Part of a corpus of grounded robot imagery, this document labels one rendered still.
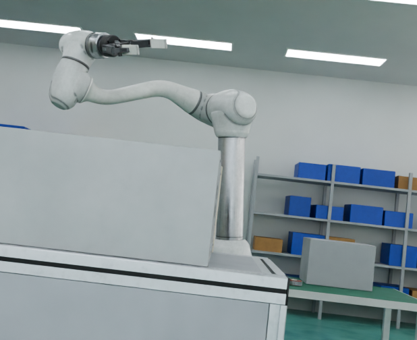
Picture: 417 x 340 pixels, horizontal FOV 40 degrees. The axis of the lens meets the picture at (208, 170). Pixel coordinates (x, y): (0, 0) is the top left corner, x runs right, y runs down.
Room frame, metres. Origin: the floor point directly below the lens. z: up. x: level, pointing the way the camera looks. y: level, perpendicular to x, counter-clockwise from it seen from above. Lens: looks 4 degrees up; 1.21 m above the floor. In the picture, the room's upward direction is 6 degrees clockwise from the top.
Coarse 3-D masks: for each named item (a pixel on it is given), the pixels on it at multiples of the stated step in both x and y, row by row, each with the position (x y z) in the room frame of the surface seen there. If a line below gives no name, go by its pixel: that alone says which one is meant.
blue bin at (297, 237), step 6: (294, 234) 7.52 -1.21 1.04; (300, 234) 7.52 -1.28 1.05; (306, 234) 7.52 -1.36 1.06; (312, 234) 7.52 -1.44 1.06; (288, 240) 7.88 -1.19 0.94; (294, 240) 7.52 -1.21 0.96; (300, 240) 7.52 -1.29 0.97; (288, 246) 7.82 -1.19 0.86; (294, 246) 7.52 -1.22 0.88; (300, 246) 7.52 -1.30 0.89; (288, 252) 7.77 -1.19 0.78; (294, 252) 7.52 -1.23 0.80; (300, 252) 7.52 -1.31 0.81
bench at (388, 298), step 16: (304, 288) 4.08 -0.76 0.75; (320, 288) 4.19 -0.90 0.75; (336, 288) 4.31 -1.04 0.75; (384, 288) 4.72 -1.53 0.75; (368, 304) 3.92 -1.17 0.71; (384, 304) 3.92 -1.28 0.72; (400, 304) 3.91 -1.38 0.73; (416, 304) 3.91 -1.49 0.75; (384, 320) 4.73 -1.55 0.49; (416, 320) 3.98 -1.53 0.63; (384, 336) 4.72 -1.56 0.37; (416, 336) 3.96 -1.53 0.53
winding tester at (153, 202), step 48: (0, 144) 1.00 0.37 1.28; (48, 144) 1.00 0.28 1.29; (96, 144) 1.00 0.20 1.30; (144, 144) 0.99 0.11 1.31; (0, 192) 1.00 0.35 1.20; (48, 192) 1.00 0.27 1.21; (96, 192) 1.00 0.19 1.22; (144, 192) 0.99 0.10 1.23; (192, 192) 0.99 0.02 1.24; (0, 240) 1.00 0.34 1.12; (48, 240) 1.00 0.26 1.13; (96, 240) 1.00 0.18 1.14; (144, 240) 0.99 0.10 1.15; (192, 240) 0.99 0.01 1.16
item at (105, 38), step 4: (104, 36) 1.92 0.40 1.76; (108, 36) 1.90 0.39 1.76; (112, 36) 1.91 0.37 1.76; (116, 36) 1.93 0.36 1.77; (100, 40) 1.92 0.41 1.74; (104, 40) 1.90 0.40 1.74; (108, 40) 1.90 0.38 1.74; (112, 40) 1.92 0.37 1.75; (100, 44) 1.91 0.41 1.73; (104, 44) 1.90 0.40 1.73; (108, 44) 1.90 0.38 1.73; (112, 44) 1.88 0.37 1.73; (120, 44) 1.88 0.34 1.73; (124, 44) 1.89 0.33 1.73; (128, 44) 1.90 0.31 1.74; (100, 48) 1.92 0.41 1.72; (108, 56) 1.94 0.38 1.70; (112, 56) 1.93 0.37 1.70
